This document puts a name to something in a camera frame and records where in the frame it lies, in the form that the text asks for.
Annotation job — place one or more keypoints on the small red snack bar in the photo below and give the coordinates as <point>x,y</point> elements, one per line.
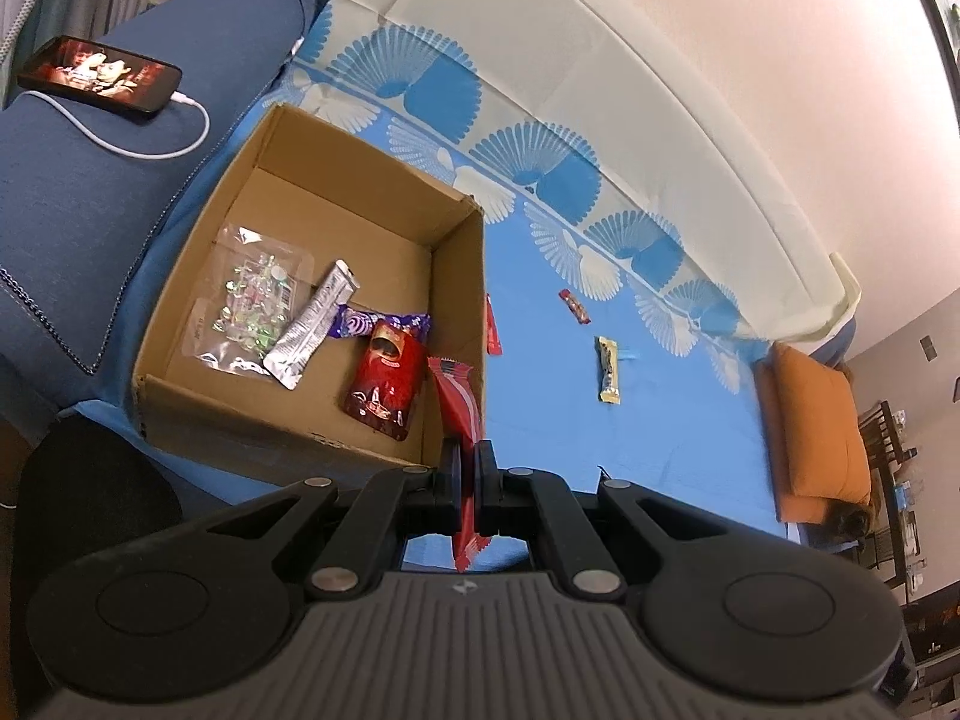
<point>574,306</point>

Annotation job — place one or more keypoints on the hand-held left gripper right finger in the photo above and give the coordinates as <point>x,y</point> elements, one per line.
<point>486,484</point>

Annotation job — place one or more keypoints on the black smartphone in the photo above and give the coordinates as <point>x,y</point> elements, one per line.
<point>101,76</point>

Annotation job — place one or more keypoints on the dark wooden chair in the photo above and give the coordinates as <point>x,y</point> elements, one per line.
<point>889,465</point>

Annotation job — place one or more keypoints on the clear bag of candies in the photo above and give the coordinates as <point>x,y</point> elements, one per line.
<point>251,300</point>

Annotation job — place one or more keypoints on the orange pillow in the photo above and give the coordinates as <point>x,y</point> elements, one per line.
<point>814,420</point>

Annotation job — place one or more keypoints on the red wafer packet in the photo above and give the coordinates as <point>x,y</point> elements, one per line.
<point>459,405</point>

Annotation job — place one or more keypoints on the yellow snack bar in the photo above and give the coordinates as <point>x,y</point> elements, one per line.
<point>609,369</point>

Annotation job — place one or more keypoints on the dark red snack pouch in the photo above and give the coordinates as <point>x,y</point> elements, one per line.
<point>381,379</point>

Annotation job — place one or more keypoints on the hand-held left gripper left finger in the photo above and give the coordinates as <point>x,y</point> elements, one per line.
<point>454,484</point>

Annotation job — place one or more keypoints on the purple snack bar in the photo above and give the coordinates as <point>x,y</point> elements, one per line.
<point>360,324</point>

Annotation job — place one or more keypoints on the blue fan-print bedsheet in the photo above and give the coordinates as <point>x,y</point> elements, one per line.
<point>660,405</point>

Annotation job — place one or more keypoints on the white bed frame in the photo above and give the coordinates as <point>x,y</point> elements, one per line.
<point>851,292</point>

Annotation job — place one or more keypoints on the black silver snack packet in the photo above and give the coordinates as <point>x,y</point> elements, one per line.
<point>311,326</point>

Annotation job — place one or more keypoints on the long red snack bar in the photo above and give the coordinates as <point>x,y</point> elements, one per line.
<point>492,328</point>

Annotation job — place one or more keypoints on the cardboard box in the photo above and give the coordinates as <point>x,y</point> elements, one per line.
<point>300,210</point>

